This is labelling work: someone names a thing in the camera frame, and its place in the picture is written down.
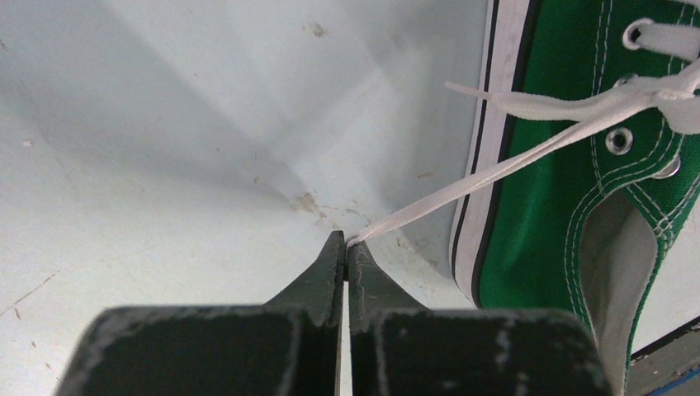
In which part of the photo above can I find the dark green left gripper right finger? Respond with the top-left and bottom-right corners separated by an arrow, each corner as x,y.
346,243 -> 613,395

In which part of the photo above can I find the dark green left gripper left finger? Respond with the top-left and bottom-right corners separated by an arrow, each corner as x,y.
57,231 -> 346,395

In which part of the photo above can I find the green canvas sneaker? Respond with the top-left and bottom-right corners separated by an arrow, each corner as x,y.
448,1 -> 699,395

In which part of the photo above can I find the white shoelace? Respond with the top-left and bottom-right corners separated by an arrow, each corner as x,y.
347,19 -> 700,248

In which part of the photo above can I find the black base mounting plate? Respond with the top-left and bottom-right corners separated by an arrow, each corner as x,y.
625,318 -> 699,396

